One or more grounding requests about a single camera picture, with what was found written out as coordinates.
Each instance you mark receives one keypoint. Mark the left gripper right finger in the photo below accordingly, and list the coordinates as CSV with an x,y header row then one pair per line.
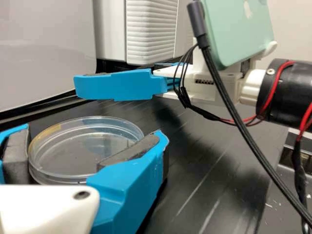
x,y
126,190

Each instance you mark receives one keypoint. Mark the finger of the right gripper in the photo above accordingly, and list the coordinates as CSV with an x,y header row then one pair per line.
x,y
117,85

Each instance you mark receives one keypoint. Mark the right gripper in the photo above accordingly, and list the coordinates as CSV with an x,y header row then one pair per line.
x,y
204,93

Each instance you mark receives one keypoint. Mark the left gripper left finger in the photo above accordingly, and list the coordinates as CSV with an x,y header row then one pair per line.
x,y
14,156

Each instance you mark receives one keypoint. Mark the petri dish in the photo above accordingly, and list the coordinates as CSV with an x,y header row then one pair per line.
x,y
73,151

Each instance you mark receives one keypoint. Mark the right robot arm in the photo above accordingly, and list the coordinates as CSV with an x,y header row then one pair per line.
x,y
287,97

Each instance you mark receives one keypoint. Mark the black platform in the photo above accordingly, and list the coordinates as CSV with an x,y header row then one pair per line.
x,y
109,66
207,170

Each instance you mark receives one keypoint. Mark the incubator door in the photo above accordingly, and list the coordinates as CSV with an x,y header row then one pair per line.
x,y
151,29

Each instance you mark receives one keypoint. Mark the white incubator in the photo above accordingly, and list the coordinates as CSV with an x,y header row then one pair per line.
x,y
109,29

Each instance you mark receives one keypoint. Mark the white box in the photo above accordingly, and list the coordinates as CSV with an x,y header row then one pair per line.
x,y
36,48

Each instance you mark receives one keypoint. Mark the right wrist camera phone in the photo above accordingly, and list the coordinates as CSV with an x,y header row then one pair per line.
x,y
239,29

